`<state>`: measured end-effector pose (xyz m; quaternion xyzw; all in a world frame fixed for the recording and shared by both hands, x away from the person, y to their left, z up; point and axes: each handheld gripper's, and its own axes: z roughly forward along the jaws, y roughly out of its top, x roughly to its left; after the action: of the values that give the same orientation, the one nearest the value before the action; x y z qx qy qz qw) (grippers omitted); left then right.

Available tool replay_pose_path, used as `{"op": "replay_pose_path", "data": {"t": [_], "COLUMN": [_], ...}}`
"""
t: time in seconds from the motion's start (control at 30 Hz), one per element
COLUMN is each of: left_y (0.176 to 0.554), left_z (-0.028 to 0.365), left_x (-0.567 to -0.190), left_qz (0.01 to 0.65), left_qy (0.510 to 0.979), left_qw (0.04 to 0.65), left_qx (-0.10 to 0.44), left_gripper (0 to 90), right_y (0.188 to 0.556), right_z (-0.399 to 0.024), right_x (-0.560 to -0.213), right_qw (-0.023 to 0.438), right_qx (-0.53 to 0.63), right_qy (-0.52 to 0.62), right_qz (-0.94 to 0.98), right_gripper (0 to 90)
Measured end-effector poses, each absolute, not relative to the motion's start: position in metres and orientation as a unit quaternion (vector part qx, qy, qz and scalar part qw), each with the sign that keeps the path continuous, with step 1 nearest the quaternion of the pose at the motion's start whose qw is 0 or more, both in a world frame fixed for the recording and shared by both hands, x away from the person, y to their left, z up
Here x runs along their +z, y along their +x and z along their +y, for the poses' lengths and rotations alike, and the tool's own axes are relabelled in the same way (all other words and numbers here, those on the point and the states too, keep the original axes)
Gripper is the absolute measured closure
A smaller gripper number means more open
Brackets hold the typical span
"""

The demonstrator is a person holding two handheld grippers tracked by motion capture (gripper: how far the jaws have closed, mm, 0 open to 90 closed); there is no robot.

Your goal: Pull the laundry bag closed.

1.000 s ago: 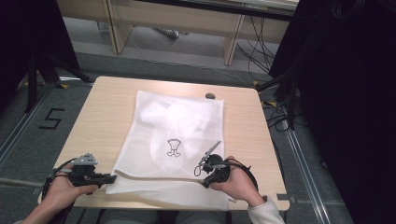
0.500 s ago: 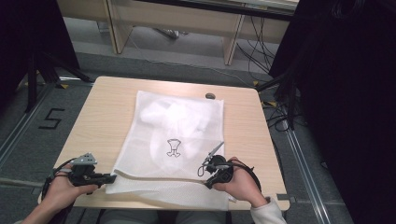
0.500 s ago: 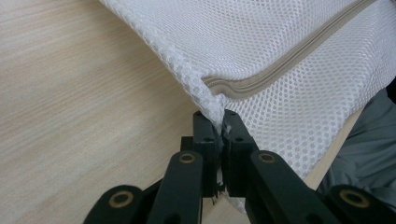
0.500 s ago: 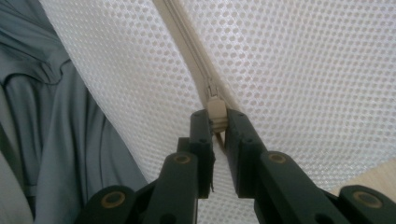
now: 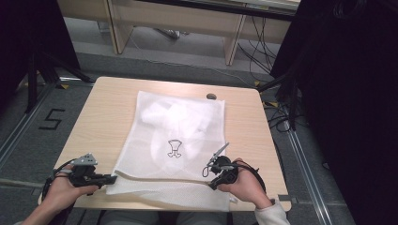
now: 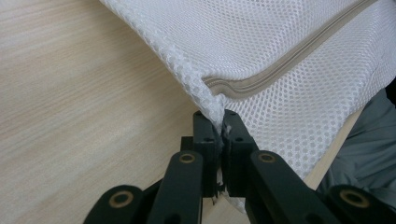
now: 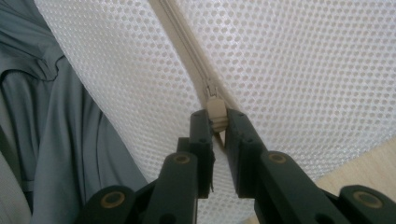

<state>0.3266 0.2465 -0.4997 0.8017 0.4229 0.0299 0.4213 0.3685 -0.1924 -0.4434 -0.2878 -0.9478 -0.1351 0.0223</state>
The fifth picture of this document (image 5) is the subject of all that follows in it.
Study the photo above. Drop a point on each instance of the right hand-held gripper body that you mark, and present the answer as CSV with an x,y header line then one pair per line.
x,y
226,170

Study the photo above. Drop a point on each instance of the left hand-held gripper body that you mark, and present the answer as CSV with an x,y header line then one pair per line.
x,y
82,173

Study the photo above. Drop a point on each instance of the white mesh laundry bag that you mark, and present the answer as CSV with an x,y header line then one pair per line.
x,y
191,193

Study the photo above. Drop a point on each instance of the person's left hand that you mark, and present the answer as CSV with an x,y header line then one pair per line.
x,y
67,193

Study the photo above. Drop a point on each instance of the person's right hand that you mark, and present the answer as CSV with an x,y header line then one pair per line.
x,y
247,184

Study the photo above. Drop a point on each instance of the white garment with dark print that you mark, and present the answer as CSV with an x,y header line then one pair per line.
x,y
175,125

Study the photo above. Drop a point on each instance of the black tape floor numeral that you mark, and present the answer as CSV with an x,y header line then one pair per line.
x,y
51,120

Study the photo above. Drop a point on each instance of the grey tape strip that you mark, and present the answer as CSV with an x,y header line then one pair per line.
x,y
286,198

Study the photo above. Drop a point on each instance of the dark round table grommet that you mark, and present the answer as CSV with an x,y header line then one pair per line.
x,y
211,96

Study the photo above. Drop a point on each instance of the black metal stand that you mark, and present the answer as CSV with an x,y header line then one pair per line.
x,y
32,87
292,103

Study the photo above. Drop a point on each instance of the black curtain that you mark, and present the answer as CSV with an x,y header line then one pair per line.
x,y
28,37
350,109

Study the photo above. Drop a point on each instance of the light wooden desk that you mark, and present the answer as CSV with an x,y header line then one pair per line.
x,y
175,15

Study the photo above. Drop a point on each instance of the metal floor rail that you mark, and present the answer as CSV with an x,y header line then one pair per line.
x,y
22,125
308,175

